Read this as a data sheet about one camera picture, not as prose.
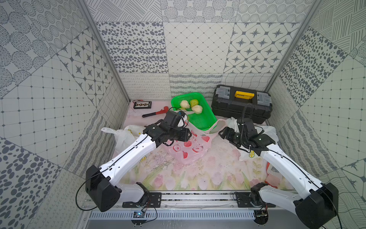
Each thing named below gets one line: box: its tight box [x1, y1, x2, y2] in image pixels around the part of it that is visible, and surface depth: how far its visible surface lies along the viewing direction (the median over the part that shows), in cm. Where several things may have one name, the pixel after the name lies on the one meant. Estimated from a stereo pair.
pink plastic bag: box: [162, 118, 228, 166], surface depth 86 cm
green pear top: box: [190, 99, 199, 108], surface depth 116 cm
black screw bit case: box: [133, 101, 153, 110], surface depth 119 cm
